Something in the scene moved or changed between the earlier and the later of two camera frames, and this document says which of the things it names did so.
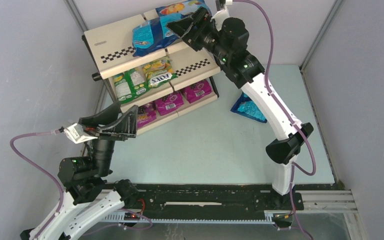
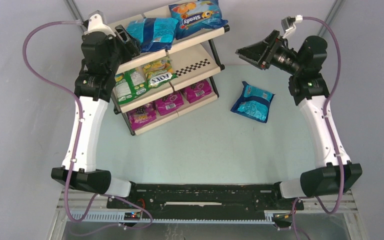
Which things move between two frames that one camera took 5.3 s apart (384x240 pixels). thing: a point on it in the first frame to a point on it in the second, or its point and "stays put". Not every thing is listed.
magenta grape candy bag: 198,90 stays put
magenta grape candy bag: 169,103 stays put
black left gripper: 107,134 to 123,38
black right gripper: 196,33 to 268,53
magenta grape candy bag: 146,113 stays put
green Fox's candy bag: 159,71 stays put
